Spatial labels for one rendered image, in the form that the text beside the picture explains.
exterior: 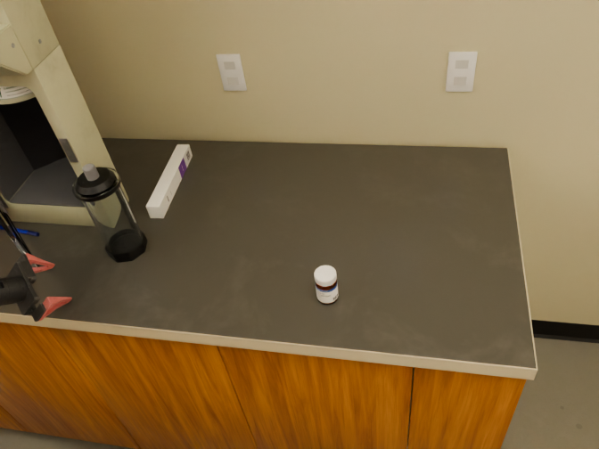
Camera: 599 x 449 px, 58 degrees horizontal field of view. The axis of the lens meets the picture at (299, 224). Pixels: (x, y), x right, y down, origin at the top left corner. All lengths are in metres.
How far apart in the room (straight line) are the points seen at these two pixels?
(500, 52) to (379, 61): 0.30
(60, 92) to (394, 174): 0.86
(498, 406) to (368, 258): 0.44
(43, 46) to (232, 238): 0.60
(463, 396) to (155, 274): 0.78
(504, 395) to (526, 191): 0.71
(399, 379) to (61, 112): 0.97
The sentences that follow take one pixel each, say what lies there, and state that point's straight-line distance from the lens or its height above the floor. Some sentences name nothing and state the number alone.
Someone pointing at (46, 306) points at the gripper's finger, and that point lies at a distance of 1.28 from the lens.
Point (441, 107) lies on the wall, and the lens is 1.57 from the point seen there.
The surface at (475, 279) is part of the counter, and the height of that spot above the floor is 0.94.
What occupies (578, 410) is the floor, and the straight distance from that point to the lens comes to 2.24.
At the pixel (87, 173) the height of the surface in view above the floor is 1.20.
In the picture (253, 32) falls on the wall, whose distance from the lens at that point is 1.53.
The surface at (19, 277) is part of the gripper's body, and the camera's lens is 1.30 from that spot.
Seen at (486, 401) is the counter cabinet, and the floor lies 0.74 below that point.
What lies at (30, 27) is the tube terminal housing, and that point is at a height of 1.48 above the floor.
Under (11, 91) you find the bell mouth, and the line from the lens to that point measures 1.40.
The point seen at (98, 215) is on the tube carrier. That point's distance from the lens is 1.32.
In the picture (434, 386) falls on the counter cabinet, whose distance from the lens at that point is 1.29.
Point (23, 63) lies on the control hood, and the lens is 1.26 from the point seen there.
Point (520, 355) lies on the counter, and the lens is 1.17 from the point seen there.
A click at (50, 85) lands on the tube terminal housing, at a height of 1.36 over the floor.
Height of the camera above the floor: 1.90
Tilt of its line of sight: 44 degrees down
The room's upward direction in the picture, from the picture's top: 9 degrees counter-clockwise
